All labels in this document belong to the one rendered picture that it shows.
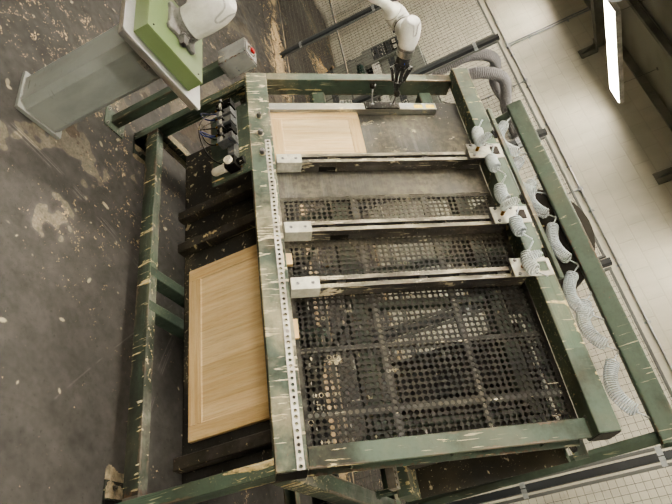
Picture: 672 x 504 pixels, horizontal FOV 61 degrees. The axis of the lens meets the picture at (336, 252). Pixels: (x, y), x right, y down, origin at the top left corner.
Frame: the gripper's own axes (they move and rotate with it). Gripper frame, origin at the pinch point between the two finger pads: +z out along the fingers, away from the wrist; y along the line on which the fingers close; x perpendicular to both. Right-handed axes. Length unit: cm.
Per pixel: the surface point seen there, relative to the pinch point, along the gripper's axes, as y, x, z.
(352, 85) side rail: 18.9, -20.9, 15.5
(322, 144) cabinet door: 43, 28, 15
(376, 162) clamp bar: 18, 46, 10
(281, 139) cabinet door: 64, 24, 15
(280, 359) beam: 76, 150, 11
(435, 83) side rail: -31.4, -20.8, 13.6
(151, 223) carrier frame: 133, 51, 47
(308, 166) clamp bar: 53, 46, 12
